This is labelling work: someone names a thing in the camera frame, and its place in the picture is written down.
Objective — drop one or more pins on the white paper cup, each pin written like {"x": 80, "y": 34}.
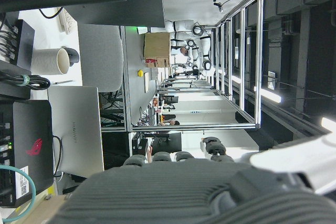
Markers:
{"x": 44, "y": 61}

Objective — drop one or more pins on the beige flat box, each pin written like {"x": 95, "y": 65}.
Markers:
{"x": 146, "y": 82}

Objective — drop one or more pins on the yellow round button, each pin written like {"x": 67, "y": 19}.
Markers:
{"x": 140, "y": 73}

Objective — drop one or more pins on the person in white shirt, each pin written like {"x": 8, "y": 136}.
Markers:
{"x": 179, "y": 57}

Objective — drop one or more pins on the black flat monitor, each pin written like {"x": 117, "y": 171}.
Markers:
{"x": 172, "y": 142}

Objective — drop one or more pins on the brown cardboard box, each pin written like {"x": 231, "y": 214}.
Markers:
{"x": 157, "y": 45}

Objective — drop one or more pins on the white humanoid robot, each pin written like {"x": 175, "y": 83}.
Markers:
{"x": 181, "y": 26}

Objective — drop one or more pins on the grey fabric partition panel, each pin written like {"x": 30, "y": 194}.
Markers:
{"x": 99, "y": 56}

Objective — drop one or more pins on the silver Huawei laptop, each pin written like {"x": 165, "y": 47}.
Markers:
{"x": 76, "y": 129}

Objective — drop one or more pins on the dark grey Huawei monitor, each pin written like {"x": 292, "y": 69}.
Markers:
{"x": 118, "y": 11}

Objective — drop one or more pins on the black computer mouse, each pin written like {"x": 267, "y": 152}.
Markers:
{"x": 74, "y": 56}

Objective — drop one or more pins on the long ceiling light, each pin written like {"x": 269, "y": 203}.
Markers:
{"x": 270, "y": 96}
{"x": 329, "y": 124}

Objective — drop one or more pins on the silver pen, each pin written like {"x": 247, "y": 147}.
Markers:
{"x": 63, "y": 82}

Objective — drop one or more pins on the white keyboard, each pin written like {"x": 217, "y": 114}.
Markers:
{"x": 67, "y": 22}

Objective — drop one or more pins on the black mini PC red logo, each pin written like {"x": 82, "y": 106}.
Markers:
{"x": 31, "y": 129}

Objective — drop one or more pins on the black port hub box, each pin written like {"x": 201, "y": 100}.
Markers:
{"x": 25, "y": 43}

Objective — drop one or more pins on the aluminium cell frame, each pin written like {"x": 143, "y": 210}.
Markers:
{"x": 258, "y": 51}

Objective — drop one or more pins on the black frame-mounted camera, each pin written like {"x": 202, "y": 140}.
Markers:
{"x": 218, "y": 5}

